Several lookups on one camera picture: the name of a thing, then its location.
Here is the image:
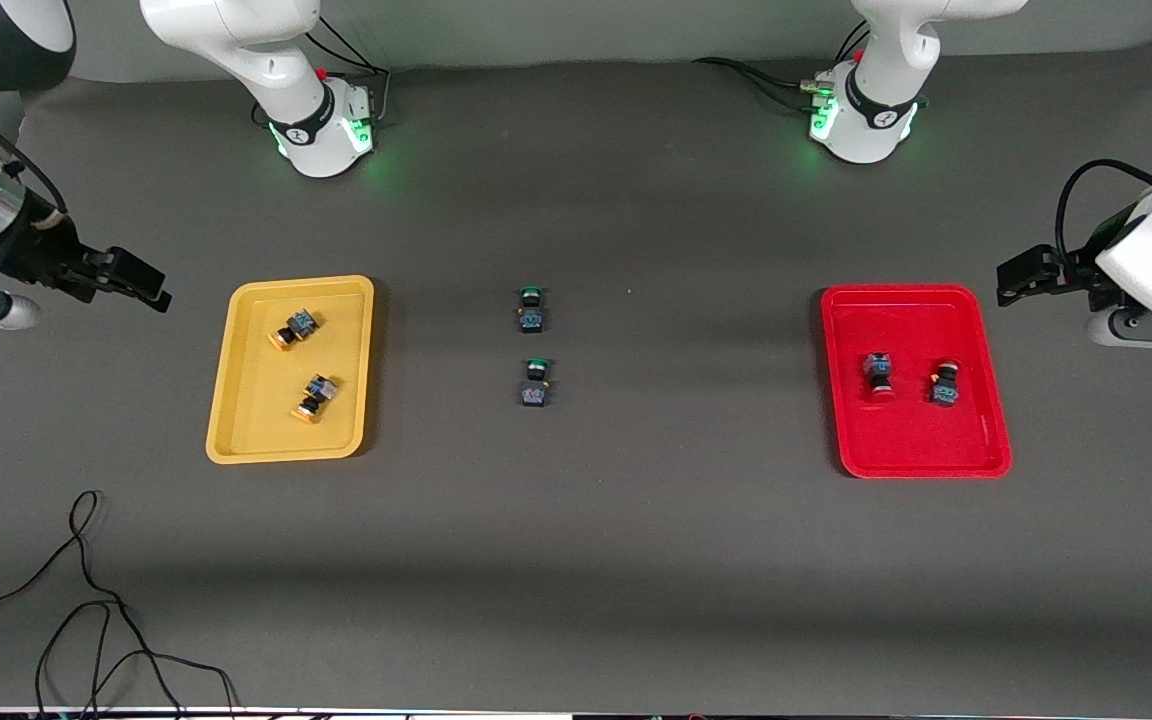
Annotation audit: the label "yellow push button switch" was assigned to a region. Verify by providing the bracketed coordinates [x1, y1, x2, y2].
[269, 308, 320, 353]
[293, 374, 340, 425]

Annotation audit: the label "left arm wrist cable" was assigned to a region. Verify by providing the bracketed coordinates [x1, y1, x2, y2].
[1054, 160, 1152, 286]

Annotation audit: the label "dark grey table mat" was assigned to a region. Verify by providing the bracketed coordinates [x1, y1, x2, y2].
[0, 40, 1152, 716]

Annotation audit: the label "yellow plastic tray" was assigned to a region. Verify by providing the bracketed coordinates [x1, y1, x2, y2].
[205, 275, 377, 466]

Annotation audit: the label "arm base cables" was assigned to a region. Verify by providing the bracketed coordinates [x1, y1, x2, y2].
[691, 20, 872, 116]
[251, 15, 394, 131]

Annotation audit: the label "loose thin black cable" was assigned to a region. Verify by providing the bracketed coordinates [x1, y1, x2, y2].
[0, 489, 239, 720]

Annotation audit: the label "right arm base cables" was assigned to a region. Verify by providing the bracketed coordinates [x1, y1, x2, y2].
[251, 15, 394, 131]

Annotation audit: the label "arm wrist cable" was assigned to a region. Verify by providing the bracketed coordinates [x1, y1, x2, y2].
[0, 88, 67, 216]
[1054, 160, 1152, 286]

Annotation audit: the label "right arm wrist cable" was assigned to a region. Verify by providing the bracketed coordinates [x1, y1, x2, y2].
[0, 88, 67, 216]

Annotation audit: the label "red plastic tray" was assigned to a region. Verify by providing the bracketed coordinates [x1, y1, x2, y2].
[820, 284, 1014, 480]

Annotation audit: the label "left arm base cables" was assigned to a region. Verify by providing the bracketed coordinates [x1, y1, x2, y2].
[691, 20, 872, 116]

